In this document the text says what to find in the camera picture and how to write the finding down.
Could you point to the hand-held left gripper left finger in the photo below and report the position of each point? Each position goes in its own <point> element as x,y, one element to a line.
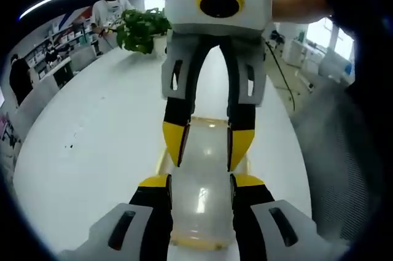
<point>135,230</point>

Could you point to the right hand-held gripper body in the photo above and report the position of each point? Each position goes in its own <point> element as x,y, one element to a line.
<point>184,3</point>

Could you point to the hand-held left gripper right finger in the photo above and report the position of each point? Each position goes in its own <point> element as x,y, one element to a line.
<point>270,230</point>

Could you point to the clear box with yellow buckle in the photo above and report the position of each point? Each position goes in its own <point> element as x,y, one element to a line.
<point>202,162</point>

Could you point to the potted green plant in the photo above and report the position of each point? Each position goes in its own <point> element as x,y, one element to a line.
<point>138,30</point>

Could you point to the white cabinet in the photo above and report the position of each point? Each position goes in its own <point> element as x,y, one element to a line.
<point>299,53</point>

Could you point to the grey mesh chair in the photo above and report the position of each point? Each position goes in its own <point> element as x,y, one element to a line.
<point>331,150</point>

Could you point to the white counter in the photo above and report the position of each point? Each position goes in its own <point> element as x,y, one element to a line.
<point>56,73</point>

